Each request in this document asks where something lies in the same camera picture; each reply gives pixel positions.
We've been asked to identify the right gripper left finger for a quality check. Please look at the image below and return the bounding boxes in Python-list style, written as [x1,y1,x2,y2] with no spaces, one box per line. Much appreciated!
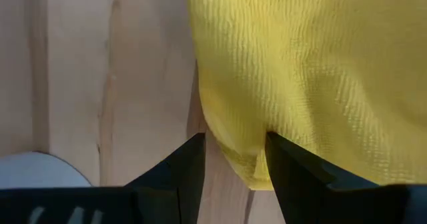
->
[0,132,205,224]

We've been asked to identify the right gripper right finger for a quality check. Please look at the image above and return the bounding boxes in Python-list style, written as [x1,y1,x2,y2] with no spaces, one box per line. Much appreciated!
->
[266,131,427,224]

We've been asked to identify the yellow microfiber towel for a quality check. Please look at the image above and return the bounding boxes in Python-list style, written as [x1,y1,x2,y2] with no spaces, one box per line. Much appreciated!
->
[186,0,427,191]

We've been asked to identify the white plant pot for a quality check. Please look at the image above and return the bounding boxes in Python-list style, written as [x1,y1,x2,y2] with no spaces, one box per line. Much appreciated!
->
[0,151,93,189]

